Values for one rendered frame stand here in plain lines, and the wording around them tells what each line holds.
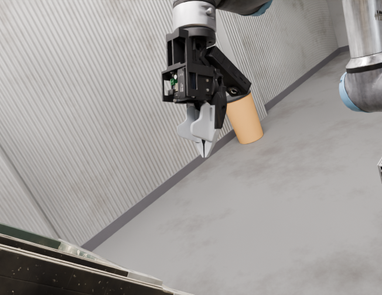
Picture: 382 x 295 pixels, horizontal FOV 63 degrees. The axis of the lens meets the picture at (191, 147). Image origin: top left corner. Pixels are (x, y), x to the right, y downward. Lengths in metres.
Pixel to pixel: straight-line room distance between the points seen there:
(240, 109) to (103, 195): 1.99
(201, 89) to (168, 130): 3.43
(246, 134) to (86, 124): 2.05
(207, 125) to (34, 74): 2.92
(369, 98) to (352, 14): 0.21
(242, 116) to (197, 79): 3.66
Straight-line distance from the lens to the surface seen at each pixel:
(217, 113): 0.53
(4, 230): 1.58
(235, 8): 0.64
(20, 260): 0.58
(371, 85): 0.90
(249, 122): 4.20
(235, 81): 0.59
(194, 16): 0.55
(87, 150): 3.42
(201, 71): 0.52
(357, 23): 0.91
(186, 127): 0.55
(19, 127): 3.26
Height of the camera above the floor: 1.49
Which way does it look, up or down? 17 degrees down
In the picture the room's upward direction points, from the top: 24 degrees counter-clockwise
